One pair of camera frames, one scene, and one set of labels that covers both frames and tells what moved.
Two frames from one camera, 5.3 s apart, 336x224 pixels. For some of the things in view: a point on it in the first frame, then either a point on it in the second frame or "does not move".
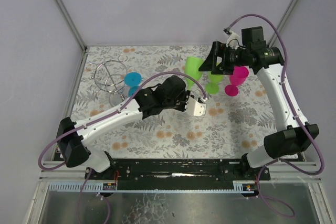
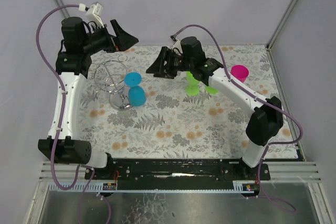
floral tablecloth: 238,117 does not move
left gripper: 182,100 → 113,40
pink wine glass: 238,78 does not move
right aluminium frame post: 290,8 does not move
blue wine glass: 133,80 does not move
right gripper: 219,57 → 166,62
